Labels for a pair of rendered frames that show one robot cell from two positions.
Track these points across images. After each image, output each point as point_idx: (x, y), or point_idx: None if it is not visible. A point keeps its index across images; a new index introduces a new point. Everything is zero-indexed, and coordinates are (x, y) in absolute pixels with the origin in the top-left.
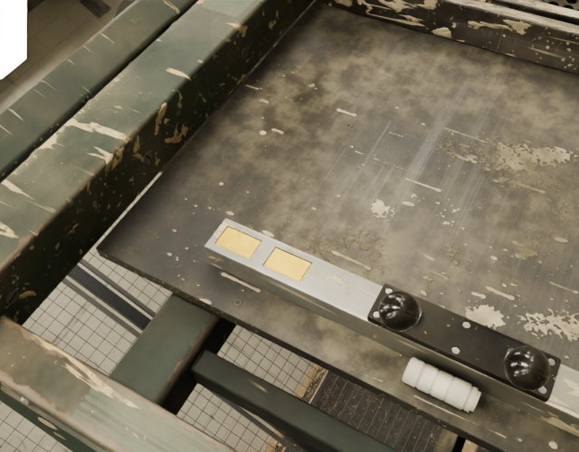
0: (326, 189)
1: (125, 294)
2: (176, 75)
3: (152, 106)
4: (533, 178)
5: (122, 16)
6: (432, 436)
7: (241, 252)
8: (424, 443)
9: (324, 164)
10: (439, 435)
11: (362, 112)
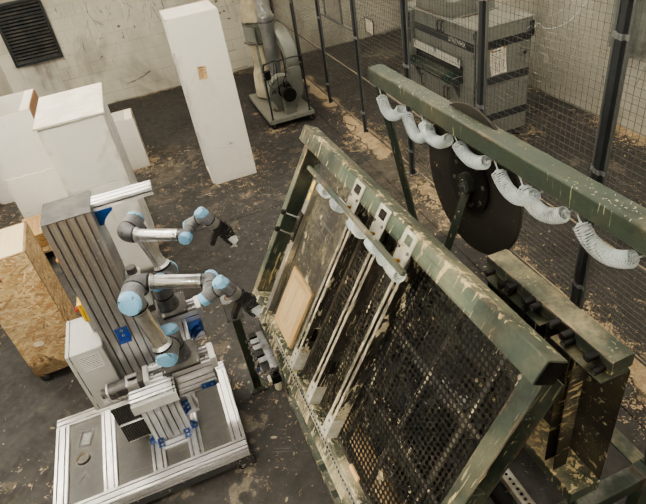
0: (325, 204)
1: (615, 107)
2: (326, 163)
3: (321, 160)
4: (320, 253)
5: (439, 111)
6: None
7: (311, 186)
8: None
9: (329, 204)
10: None
11: (337, 214)
